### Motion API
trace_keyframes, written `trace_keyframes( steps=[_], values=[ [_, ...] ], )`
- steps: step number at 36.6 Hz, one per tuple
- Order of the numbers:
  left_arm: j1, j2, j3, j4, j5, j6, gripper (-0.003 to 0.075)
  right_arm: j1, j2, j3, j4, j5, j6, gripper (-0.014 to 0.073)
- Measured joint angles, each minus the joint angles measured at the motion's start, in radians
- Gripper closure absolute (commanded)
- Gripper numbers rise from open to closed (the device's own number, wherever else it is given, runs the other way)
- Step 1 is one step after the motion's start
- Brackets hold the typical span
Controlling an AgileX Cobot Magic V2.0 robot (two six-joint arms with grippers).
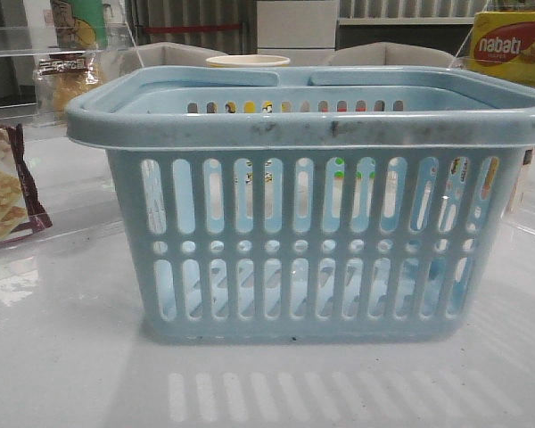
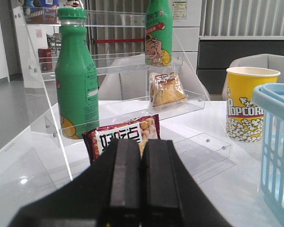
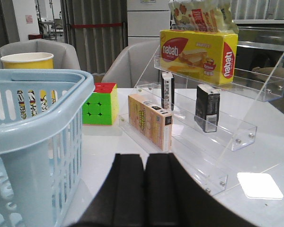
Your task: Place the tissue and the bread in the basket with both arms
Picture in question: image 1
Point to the clear acrylic shelf left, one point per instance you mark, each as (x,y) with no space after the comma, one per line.
(23,47)

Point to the white cabinet in background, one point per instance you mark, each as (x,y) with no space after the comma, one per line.
(296,24)

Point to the beige chair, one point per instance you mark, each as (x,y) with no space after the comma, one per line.
(164,54)
(389,54)

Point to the beige chair right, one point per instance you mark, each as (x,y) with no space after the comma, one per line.
(389,54)

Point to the green yellow cartoon package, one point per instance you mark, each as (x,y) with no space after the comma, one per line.
(79,24)

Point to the cracker package with maroon edge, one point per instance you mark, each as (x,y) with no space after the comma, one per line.
(21,212)

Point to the packaged bread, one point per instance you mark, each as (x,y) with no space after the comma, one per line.
(59,78)

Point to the beige chair left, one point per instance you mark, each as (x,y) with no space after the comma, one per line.
(164,54)

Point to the light blue plastic basket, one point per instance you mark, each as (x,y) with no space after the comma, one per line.
(321,204)

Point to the yellow Nabati wafer box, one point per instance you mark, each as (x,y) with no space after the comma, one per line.
(503,46)

